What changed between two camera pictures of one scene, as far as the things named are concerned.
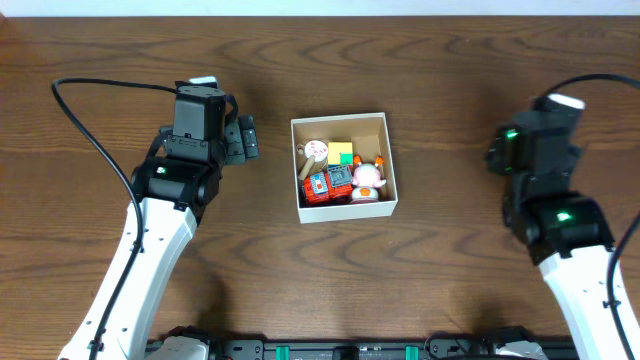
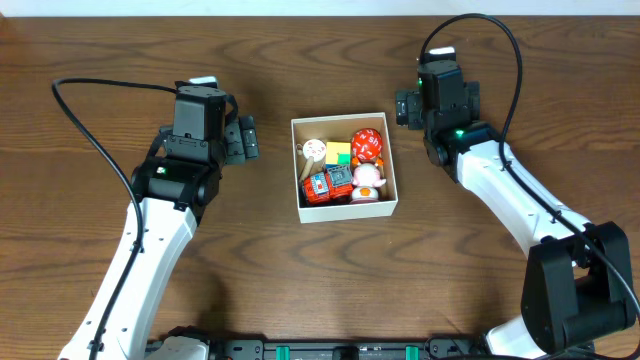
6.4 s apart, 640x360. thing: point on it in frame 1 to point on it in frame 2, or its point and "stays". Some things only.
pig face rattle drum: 316,150 stays
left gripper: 245,141 stays
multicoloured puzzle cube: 340,153 stays
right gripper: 500,154 to 409,107
